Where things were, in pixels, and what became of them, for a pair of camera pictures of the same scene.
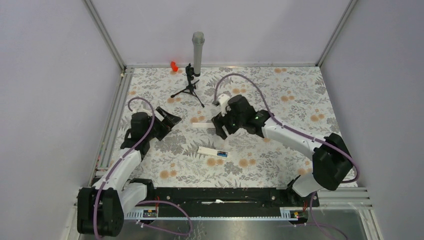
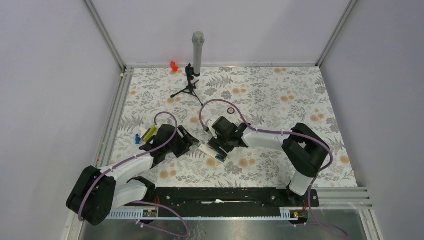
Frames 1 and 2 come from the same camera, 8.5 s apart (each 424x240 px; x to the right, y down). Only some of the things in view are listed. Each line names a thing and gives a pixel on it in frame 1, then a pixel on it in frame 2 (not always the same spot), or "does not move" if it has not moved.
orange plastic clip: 174,67 does not move
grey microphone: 198,39 does not move
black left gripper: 167,123 -> 186,142
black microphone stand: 190,72 does not move
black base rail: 226,202 does not move
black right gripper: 220,121 -> 216,143
